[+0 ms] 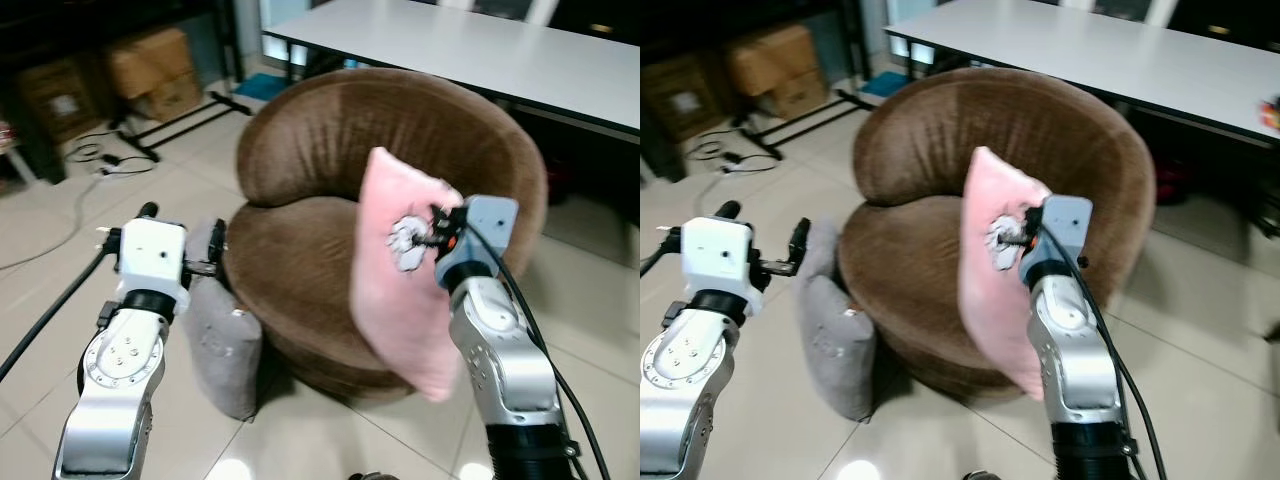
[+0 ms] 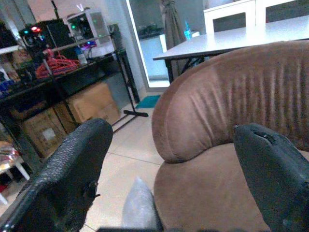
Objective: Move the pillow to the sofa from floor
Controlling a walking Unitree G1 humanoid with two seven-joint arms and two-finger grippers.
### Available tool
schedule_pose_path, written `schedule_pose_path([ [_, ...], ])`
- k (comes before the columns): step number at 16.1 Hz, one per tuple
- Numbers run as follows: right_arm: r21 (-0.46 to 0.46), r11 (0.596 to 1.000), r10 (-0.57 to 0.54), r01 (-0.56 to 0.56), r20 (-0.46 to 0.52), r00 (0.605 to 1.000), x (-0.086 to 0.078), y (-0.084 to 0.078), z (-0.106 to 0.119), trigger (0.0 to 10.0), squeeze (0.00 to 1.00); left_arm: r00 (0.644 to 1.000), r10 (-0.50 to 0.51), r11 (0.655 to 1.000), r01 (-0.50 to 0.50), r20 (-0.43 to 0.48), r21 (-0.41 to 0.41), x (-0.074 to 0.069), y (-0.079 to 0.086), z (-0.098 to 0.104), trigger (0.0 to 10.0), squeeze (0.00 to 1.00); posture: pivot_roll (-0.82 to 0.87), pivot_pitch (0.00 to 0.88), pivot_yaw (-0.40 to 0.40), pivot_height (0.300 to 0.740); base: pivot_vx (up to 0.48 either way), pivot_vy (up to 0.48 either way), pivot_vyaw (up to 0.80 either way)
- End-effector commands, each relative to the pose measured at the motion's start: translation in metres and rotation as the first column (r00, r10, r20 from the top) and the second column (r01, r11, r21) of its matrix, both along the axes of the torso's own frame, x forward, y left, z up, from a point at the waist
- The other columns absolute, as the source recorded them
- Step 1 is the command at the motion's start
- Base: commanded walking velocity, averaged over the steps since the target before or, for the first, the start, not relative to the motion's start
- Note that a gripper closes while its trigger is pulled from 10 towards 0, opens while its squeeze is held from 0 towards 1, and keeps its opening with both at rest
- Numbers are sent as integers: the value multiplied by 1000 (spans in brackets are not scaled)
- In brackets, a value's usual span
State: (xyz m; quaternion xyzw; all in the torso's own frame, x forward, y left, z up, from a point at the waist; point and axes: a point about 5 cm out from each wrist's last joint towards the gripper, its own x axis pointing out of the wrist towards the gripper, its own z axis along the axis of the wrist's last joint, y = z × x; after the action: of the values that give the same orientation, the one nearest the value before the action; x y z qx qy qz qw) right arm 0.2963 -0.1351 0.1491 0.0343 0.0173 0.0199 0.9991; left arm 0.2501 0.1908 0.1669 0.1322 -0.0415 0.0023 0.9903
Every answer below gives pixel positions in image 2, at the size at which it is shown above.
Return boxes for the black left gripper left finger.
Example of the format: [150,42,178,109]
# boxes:
[0,117,114,232]

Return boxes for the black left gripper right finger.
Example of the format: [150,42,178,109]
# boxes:
[233,123,309,232]

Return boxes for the brown suede sofa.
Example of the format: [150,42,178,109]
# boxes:
[151,40,309,232]

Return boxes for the teal floor mat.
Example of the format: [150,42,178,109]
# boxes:
[135,94,161,109]

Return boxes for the cardboard box with white label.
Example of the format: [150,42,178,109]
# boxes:
[23,108,68,159]

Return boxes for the white low table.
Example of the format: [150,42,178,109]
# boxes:
[0,154,31,205]

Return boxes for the large cardboard box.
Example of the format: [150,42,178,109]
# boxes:
[65,82,121,126]

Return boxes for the black metal desk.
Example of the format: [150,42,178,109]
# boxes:
[0,49,149,174]

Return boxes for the red clothes hangers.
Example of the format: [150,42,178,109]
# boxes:
[35,49,81,79]

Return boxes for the white plastic bottle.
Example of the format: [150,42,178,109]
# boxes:
[76,47,88,65]

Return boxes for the white folding table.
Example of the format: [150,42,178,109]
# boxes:
[153,14,309,84]

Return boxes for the black computer case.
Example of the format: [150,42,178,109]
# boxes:
[18,18,78,60]

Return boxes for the white computer case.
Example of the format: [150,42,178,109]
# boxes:
[65,8,112,46]

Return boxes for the white cabinet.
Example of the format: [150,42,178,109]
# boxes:
[203,0,309,36]

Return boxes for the grey curtain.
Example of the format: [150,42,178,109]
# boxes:
[162,0,188,73]

